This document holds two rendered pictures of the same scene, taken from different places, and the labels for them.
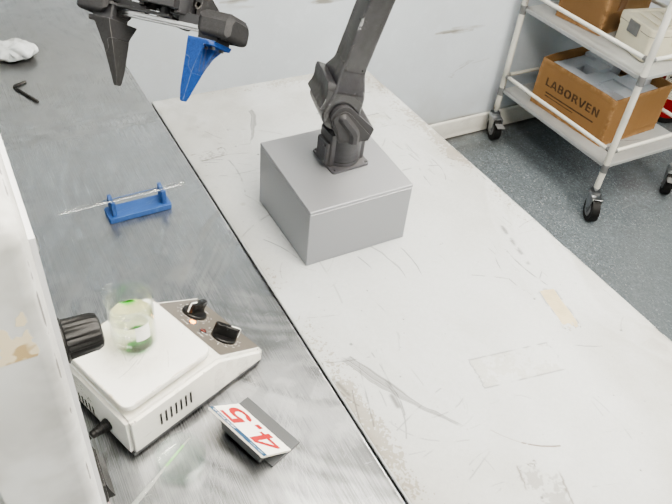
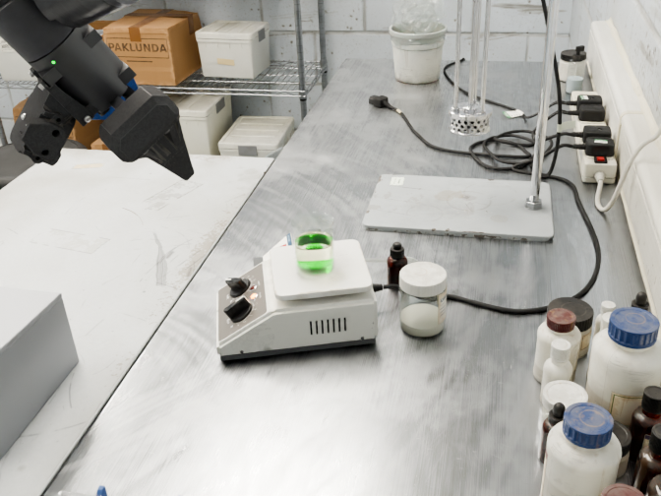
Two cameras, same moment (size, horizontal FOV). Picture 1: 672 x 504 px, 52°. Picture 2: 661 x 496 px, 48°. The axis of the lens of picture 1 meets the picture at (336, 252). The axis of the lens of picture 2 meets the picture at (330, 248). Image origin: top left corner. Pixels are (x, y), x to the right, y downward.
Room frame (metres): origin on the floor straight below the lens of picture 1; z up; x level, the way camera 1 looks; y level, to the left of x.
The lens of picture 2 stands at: (1.04, 0.81, 1.48)
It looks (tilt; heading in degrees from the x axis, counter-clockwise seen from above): 30 degrees down; 227
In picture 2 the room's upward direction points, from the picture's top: 3 degrees counter-clockwise
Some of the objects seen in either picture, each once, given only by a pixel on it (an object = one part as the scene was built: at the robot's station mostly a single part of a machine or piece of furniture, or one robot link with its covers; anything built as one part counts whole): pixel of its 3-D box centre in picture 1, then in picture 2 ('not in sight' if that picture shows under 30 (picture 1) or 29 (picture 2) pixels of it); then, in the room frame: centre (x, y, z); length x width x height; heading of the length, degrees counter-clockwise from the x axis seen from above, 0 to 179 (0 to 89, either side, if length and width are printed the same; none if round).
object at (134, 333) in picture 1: (129, 317); (315, 246); (0.51, 0.22, 1.02); 0.06 x 0.05 x 0.08; 73
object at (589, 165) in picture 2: not in sight; (590, 131); (-0.28, 0.17, 0.92); 0.40 x 0.06 x 0.04; 33
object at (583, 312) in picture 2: not in sight; (568, 328); (0.33, 0.47, 0.93); 0.05 x 0.05 x 0.06
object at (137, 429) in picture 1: (159, 362); (301, 299); (0.52, 0.20, 0.94); 0.22 x 0.13 x 0.08; 143
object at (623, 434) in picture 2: not in sight; (606, 449); (0.48, 0.60, 0.92); 0.04 x 0.04 x 0.04
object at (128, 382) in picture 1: (138, 351); (319, 268); (0.50, 0.21, 0.98); 0.12 x 0.12 x 0.01; 53
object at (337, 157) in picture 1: (341, 142); not in sight; (0.89, 0.01, 1.04); 0.07 x 0.07 x 0.06; 35
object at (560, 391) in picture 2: not in sight; (563, 412); (0.47, 0.54, 0.93); 0.05 x 0.05 x 0.05
